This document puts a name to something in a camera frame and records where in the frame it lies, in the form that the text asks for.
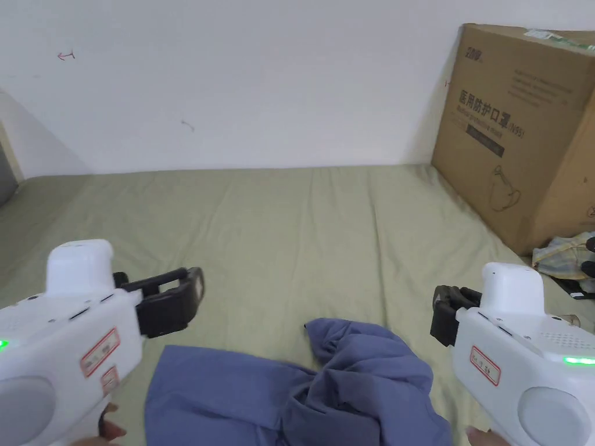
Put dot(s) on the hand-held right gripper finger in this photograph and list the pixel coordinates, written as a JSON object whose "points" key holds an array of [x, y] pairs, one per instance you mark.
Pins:
{"points": [[458, 297], [444, 325]]}

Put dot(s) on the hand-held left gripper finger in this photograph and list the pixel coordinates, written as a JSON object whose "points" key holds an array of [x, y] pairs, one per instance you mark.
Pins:
{"points": [[179, 306], [158, 279]]}

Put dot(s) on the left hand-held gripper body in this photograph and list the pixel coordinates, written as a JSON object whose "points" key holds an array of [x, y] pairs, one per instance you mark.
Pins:
{"points": [[56, 344]]}

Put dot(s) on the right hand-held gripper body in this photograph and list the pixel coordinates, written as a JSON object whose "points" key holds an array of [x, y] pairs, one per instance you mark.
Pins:
{"points": [[534, 353]]}

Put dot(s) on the person's left hand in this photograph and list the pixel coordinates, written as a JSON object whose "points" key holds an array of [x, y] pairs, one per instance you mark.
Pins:
{"points": [[110, 425]]}

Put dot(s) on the person's right hand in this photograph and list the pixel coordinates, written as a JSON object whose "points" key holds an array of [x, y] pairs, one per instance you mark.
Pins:
{"points": [[481, 437]]}

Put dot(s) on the black flat case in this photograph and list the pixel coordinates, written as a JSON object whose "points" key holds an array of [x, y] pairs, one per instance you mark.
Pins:
{"points": [[576, 285]]}

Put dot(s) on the plaid yellow and blue cloth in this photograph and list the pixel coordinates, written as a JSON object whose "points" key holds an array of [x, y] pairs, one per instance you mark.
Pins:
{"points": [[558, 253]]}

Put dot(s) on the bed with pale green sheet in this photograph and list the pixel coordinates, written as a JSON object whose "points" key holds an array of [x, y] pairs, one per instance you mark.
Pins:
{"points": [[279, 232]]}

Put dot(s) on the blue shirt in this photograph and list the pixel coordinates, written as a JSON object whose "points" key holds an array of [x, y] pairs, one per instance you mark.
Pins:
{"points": [[297, 395]]}

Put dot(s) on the large brown cardboard carton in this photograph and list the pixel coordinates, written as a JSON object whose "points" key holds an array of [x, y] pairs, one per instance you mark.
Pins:
{"points": [[516, 139]]}

